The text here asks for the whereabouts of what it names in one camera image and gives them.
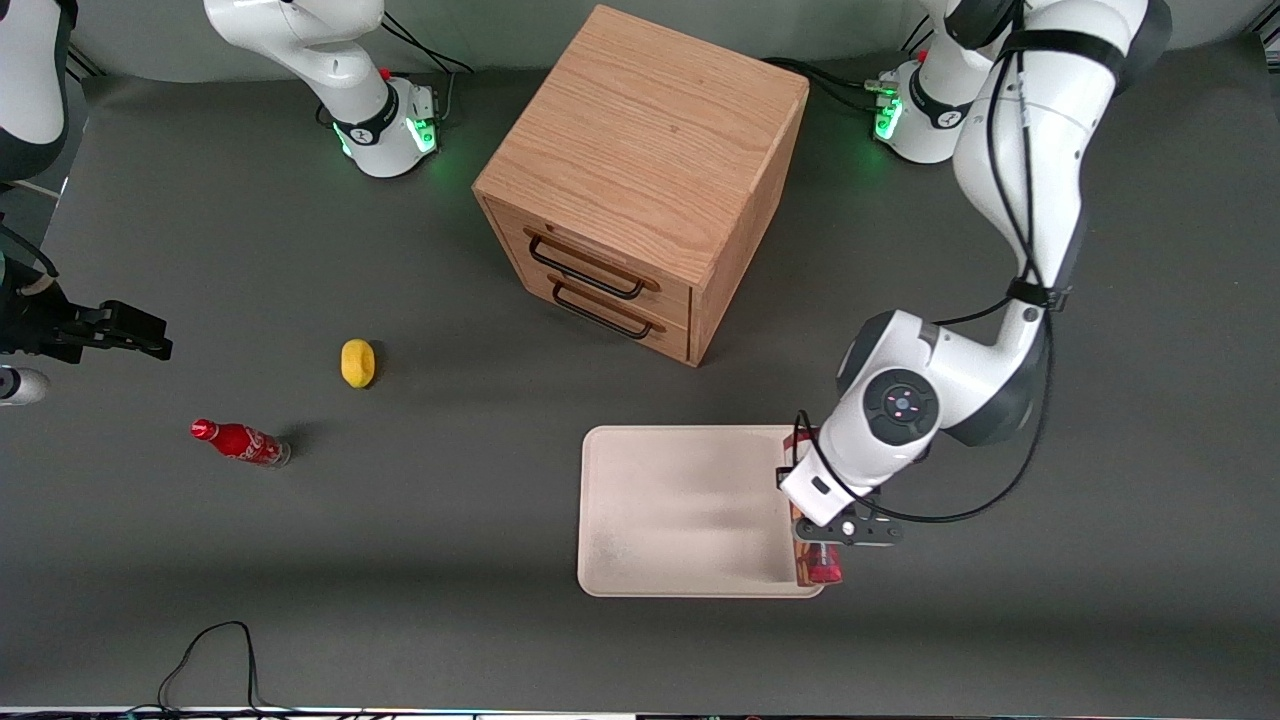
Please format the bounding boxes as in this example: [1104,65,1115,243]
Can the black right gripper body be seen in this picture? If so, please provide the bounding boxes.
[0,283,103,364]

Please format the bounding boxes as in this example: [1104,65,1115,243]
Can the red cookie box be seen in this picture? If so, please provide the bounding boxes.
[782,427,844,588]

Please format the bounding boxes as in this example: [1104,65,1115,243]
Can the cream rectangular tray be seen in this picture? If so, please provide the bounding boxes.
[577,424,828,599]

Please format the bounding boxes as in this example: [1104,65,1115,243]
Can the red cola bottle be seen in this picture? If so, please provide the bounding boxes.
[190,418,292,469]

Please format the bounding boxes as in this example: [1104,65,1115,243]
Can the wooden drawer front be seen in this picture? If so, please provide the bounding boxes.
[484,197,694,321]
[518,272,693,365]

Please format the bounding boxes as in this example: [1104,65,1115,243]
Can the wooden two-drawer cabinet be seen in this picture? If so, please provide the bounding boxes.
[472,4,811,368]

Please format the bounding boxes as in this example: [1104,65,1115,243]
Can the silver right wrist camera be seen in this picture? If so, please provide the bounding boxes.
[0,366,51,407]

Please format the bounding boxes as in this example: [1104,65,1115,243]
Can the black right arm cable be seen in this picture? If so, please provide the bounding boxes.
[0,222,59,279]

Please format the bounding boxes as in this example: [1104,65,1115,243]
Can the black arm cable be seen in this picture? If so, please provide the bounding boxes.
[0,222,59,279]
[794,0,1054,527]

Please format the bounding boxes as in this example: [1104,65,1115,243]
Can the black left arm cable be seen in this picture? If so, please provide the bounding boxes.
[794,0,1054,527]

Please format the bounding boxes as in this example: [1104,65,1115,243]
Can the black looped table cable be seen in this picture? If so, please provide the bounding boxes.
[120,620,331,717]

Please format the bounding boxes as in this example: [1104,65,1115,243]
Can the black wire drawer handle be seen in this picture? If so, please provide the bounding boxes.
[524,227,662,301]
[546,272,667,341]

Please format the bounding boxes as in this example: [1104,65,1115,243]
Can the black right arm base cables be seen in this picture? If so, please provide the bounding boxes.
[380,10,476,126]

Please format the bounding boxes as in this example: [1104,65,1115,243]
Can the black arm base cables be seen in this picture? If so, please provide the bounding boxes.
[380,10,476,126]
[762,24,937,113]

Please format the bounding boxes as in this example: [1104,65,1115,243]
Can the black left arm base cables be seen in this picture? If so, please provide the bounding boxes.
[762,24,937,113]

